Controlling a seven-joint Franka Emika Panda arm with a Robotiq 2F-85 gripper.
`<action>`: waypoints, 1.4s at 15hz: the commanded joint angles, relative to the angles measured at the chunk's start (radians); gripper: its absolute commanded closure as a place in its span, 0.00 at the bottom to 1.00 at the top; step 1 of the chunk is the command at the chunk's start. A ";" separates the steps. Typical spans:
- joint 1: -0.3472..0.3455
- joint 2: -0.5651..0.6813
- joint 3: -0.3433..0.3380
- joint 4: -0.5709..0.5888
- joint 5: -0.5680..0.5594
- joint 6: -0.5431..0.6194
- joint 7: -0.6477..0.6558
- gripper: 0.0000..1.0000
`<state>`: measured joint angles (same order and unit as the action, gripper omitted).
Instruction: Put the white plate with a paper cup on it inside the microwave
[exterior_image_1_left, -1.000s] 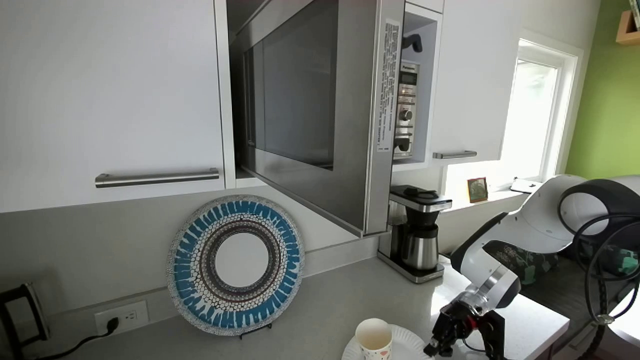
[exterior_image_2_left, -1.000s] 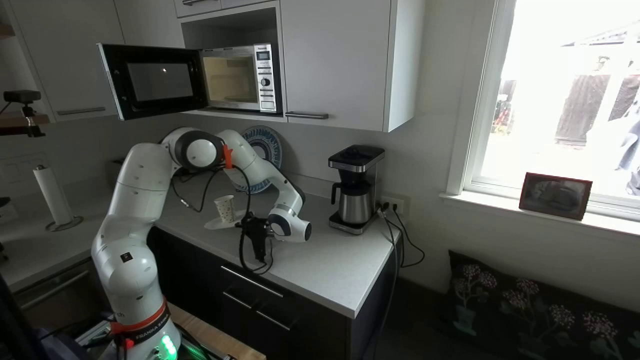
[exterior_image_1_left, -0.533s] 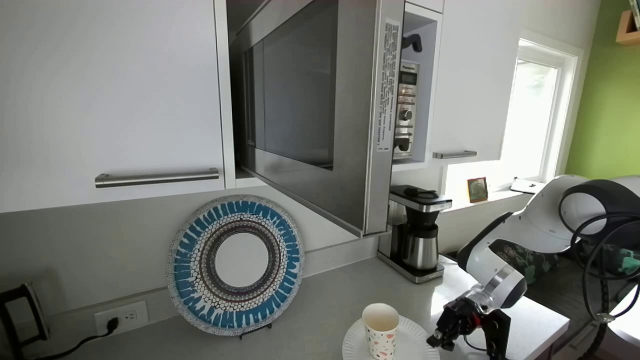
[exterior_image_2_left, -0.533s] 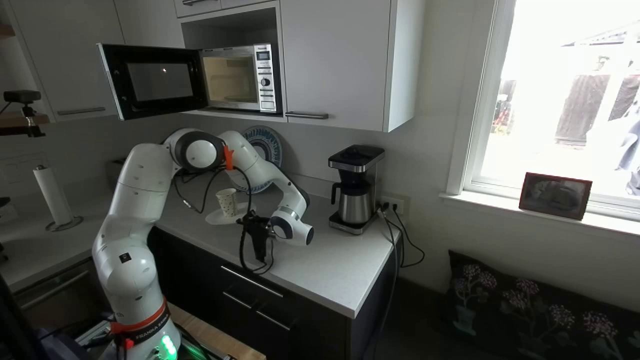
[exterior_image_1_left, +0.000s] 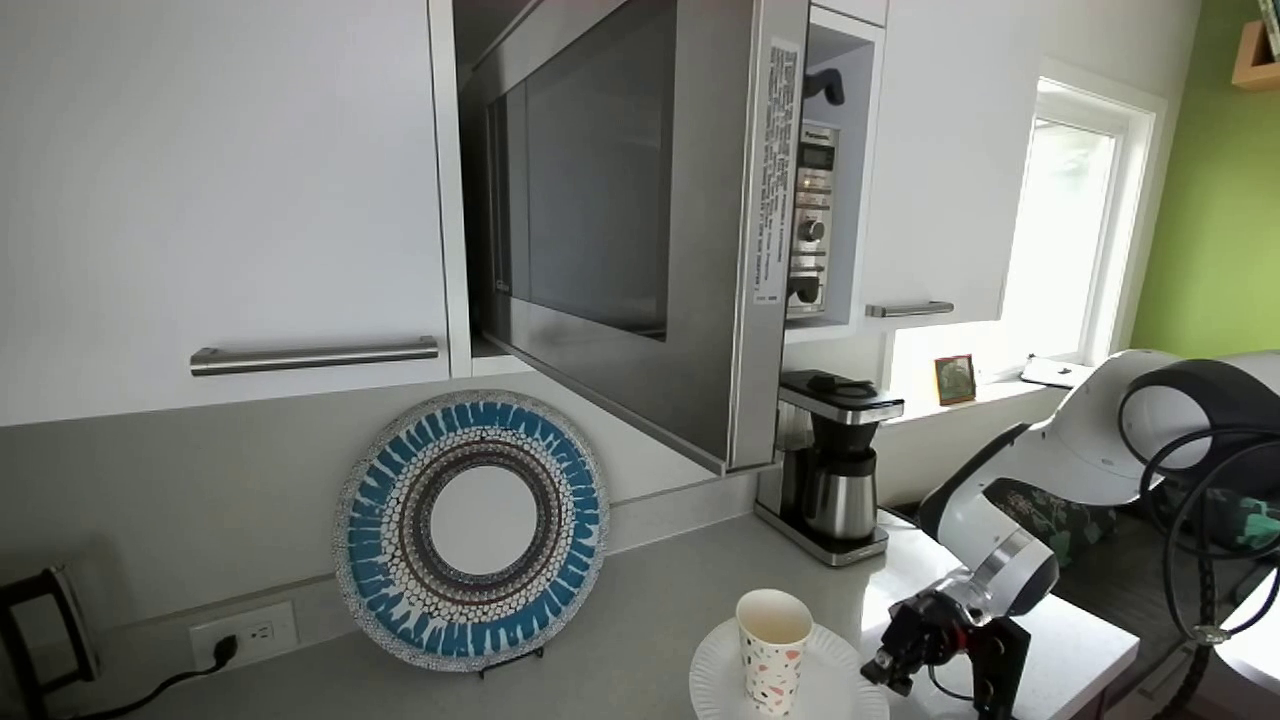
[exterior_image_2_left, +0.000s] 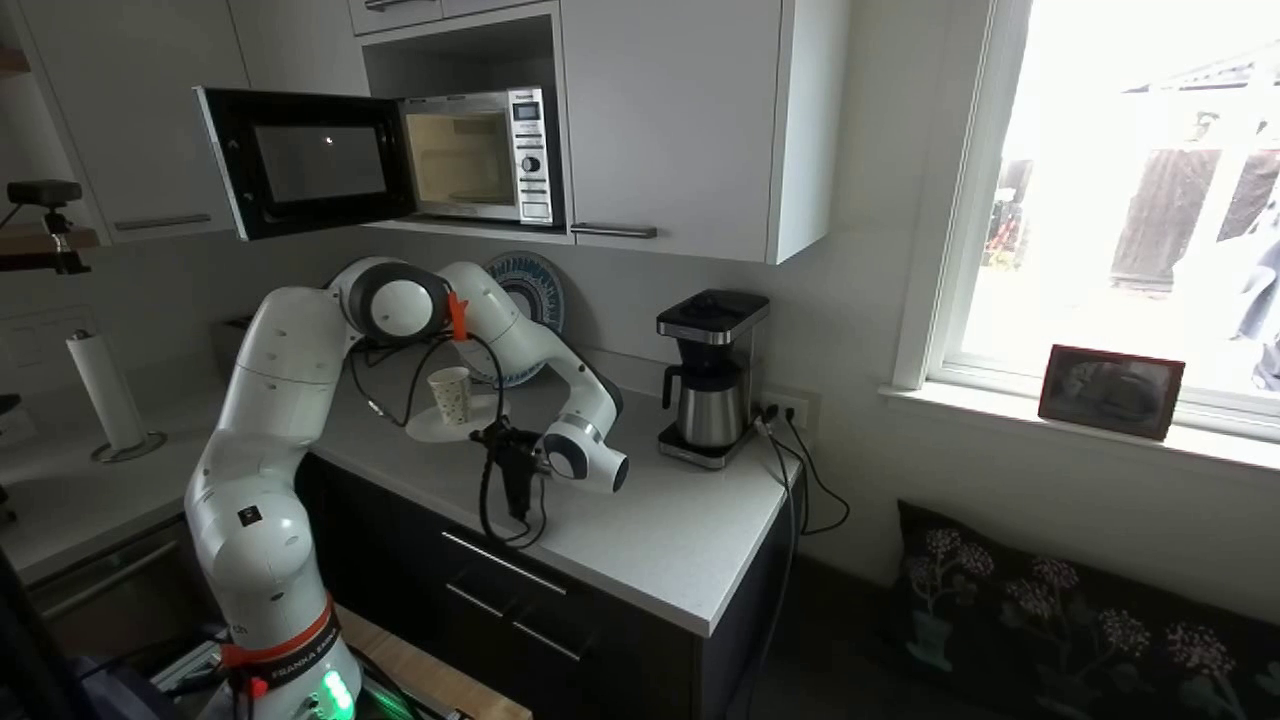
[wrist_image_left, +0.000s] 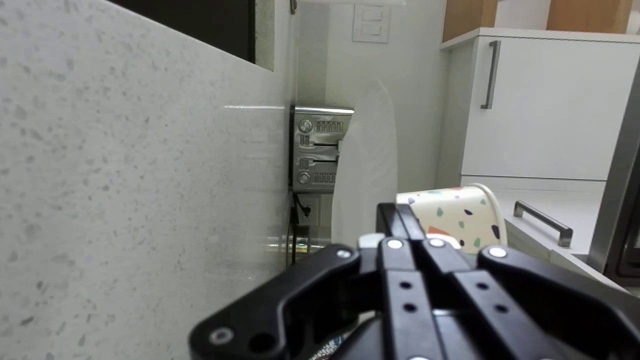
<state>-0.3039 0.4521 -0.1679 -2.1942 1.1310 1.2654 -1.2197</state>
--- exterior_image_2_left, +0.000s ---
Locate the microwave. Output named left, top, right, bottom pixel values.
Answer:
left=194, top=84, right=563, bottom=242

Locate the paper towel roll on holder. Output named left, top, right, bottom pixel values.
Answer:
left=65, top=329, right=169, bottom=464

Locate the paper cup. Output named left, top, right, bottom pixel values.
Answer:
left=427, top=366, right=473, bottom=427

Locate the black and steel coffee maker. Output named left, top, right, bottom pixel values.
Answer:
left=655, top=289, right=772, bottom=471

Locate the white plate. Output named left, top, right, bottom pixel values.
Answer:
left=405, top=392, right=512, bottom=445

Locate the dark picture frame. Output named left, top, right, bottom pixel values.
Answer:
left=1037, top=344, right=1187, bottom=442

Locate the camera on mount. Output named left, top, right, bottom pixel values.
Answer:
left=0, top=179, right=93, bottom=277

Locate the microwave door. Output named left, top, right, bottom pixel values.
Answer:
left=194, top=86, right=420, bottom=242

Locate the window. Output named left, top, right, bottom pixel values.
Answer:
left=880, top=0, right=1280, bottom=473

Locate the wall socket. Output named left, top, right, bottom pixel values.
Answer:
left=758, top=387, right=823, bottom=432

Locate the drawer handle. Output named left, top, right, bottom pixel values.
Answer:
left=511, top=619, right=584, bottom=664
left=441, top=530, right=569, bottom=598
left=444, top=582, right=505, bottom=619

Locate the blue patterned decorative plate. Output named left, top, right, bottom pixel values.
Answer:
left=468, top=250, right=568, bottom=389

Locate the black cable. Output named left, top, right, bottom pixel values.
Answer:
left=735, top=412, right=804, bottom=720
left=783, top=405, right=852, bottom=537

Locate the dark floral cushion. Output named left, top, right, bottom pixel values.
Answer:
left=884, top=499, right=1280, bottom=720

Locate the dishwasher handle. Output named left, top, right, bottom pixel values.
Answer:
left=38, top=543, right=183, bottom=623

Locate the white wall cabinet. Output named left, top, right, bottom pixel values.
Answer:
left=8, top=0, right=253, bottom=245
left=558, top=0, right=852, bottom=267

